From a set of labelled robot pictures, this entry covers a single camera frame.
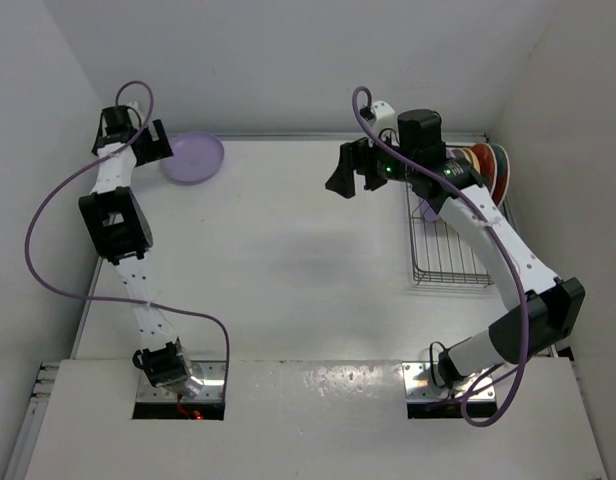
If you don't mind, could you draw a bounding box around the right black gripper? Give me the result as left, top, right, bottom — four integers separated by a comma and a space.
328, 126, 418, 197

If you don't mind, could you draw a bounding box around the purple plate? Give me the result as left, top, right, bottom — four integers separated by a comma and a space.
419, 199, 439, 222
160, 131, 225, 185

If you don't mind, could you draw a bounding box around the cream white plate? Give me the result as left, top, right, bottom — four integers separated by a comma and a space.
450, 148, 471, 162

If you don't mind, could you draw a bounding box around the yellow plate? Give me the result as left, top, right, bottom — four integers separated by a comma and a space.
460, 147, 481, 173

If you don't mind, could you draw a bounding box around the red floral plate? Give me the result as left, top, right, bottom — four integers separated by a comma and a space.
490, 143, 511, 207
470, 143, 497, 194

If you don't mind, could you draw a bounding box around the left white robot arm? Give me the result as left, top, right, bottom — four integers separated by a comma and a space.
78, 105, 191, 397

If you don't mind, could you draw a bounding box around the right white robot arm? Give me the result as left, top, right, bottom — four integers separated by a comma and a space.
325, 102, 585, 389

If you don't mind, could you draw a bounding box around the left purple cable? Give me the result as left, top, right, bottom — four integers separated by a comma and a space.
25, 80, 232, 401

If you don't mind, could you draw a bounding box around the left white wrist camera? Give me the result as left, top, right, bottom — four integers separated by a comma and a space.
126, 101, 144, 119

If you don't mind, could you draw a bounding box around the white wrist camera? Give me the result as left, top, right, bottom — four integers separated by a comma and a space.
368, 100, 399, 146
126, 101, 144, 119

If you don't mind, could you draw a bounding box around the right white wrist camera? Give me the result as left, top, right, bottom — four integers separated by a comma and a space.
368, 100, 399, 146

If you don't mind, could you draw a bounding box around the wire dish rack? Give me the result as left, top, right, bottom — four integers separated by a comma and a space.
405, 144, 513, 288

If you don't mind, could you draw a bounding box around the black cable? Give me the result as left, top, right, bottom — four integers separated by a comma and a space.
426, 340, 449, 386

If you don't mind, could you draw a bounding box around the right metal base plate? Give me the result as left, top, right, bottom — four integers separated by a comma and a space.
401, 361, 496, 404

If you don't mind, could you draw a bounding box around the metal base plate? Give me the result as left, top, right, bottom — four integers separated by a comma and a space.
401, 361, 496, 404
135, 359, 226, 403

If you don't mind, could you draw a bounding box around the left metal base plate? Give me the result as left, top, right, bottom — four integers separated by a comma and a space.
135, 359, 226, 403

